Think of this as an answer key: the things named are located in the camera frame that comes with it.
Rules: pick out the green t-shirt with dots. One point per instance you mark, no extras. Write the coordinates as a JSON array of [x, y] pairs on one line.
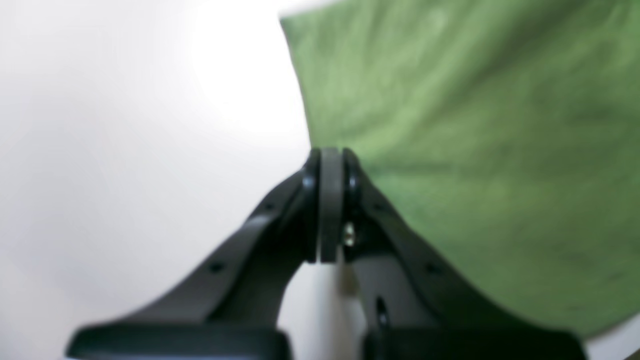
[[505, 132]]

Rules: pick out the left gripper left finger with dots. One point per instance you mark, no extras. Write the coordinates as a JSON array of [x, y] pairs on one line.
[[227, 308]]

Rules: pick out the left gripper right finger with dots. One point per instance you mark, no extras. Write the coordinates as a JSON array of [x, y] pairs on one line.
[[417, 305]]

